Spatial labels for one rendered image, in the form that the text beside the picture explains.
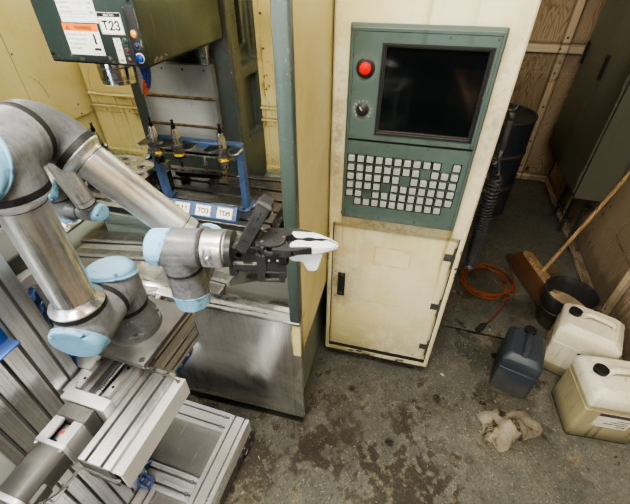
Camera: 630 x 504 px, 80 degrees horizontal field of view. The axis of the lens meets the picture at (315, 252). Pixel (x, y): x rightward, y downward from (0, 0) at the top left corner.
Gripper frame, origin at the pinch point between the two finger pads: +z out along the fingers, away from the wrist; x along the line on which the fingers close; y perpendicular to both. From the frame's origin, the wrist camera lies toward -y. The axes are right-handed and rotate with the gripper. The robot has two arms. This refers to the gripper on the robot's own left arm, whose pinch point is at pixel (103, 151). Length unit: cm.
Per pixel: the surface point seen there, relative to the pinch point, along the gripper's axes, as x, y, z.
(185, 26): 33, -45, 35
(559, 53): 250, 1, 273
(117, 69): 5.3, -30.1, 18.6
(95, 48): 10.5, -41.1, 4.2
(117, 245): -1.2, 45.1, -12.1
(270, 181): 62, 30, 44
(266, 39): 42, -29, 107
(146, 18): 33, -51, 9
